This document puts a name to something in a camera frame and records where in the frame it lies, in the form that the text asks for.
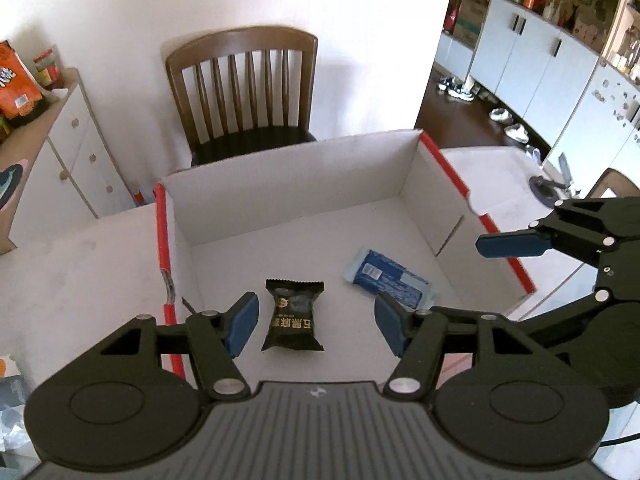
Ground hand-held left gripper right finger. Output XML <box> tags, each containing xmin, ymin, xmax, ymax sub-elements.
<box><xmin>376</xmin><ymin>294</ymin><xmax>566</xmax><ymax>401</ymax></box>

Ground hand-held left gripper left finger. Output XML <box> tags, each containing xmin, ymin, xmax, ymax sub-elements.
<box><xmin>75</xmin><ymin>291</ymin><xmax>260</xmax><ymax>402</ymax></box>

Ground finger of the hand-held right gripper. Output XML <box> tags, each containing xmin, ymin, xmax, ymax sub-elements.
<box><xmin>476</xmin><ymin>198</ymin><xmax>640</xmax><ymax>301</ymax></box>
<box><xmin>517</xmin><ymin>287</ymin><xmax>640</xmax><ymax>356</ymax></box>

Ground black snack packet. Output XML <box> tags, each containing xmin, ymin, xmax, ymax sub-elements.
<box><xmin>261</xmin><ymin>278</ymin><xmax>325</xmax><ymax>353</ymax></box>

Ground white red-edged cardboard box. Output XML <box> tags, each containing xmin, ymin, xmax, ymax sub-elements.
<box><xmin>154</xmin><ymin>129</ymin><xmax>537</xmax><ymax>381</ymax></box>

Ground white desktop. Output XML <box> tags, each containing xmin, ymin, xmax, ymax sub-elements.
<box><xmin>0</xmin><ymin>145</ymin><xmax>640</xmax><ymax>480</ymax></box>

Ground black phone stand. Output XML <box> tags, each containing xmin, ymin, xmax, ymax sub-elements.
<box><xmin>529</xmin><ymin>152</ymin><xmax>584</xmax><ymax>207</ymax></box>

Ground wooden chair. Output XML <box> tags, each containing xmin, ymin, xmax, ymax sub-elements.
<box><xmin>585</xmin><ymin>167</ymin><xmax>640</xmax><ymax>202</ymax></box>
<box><xmin>161</xmin><ymin>26</ymin><xmax>319</xmax><ymax>167</ymax></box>

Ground white refrigerator with magnets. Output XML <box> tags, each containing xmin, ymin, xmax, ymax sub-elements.
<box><xmin>545</xmin><ymin>62</ymin><xmax>640</xmax><ymax>196</ymax></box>

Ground brown cardboard carton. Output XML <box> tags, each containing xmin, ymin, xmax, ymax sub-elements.
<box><xmin>452</xmin><ymin>0</ymin><xmax>488</xmax><ymax>44</ymax></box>

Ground small printed brown carton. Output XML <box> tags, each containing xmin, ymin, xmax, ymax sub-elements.
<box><xmin>575</xmin><ymin>14</ymin><xmax>609</xmax><ymax>44</ymax></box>

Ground white sideboard with wooden top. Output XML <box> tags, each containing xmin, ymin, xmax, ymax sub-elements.
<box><xmin>0</xmin><ymin>67</ymin><xmax>138</xmax><ymax>256</ymax></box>

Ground grey plastic bag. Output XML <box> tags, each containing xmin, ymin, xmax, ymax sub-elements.
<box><xmin>0</xmin><ymin>375</ymin><xmax>32</xmax><ymax>457</ymax></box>

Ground round whale mouse pad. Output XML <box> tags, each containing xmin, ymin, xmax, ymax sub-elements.
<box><xmin>0</xmin><ymin>157</ymin><xmax>30</xmax><ymax>211</ymax></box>

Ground red-lidded jar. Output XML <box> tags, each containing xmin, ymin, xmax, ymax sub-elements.
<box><xmin>34</xmin><ymin>47</ymin><xmax>63</xmax><ymax>88</ymax></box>

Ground orange snack bag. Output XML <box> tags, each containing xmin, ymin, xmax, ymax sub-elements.
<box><xmin>0</xmin><ymin>40</ymin><xmax>47</xmax><ymax>122</ymax></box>

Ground black cable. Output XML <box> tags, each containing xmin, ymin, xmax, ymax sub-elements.
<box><xmin>597</xmin><ymin>434</ymin><xmax>640</xmax><ymax>449</ymax></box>

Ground white lower wall cabinet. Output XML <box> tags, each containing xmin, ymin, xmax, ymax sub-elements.
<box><xmin>470</xmin><ymin>0</ymin><xmax>601</xmax><ymax>150</ymax></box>

